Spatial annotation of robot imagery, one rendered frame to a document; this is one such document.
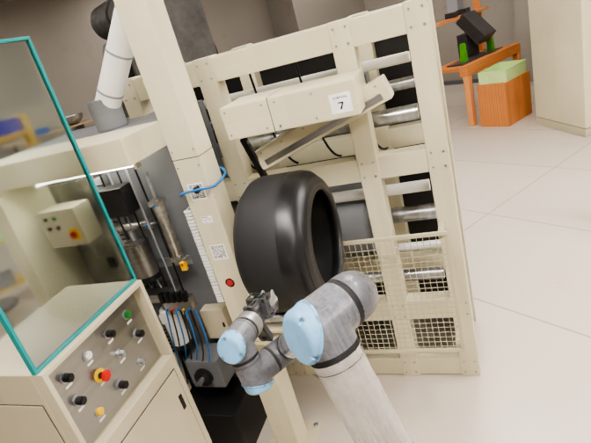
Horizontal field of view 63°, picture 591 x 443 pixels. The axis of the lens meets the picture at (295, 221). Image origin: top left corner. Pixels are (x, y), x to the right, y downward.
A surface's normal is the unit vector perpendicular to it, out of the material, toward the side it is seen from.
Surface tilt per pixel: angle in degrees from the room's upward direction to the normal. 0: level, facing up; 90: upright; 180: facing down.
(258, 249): 68
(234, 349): 78
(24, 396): 90
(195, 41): 90
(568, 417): 0
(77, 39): 90
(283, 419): 90
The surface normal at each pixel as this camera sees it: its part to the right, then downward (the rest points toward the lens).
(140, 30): -0.28, 0.43
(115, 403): 0.93, -0.11
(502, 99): -0.75, 0.42
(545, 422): -0.25, -0.90
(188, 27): 0.66, 0.11
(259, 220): -0.37, -0.29
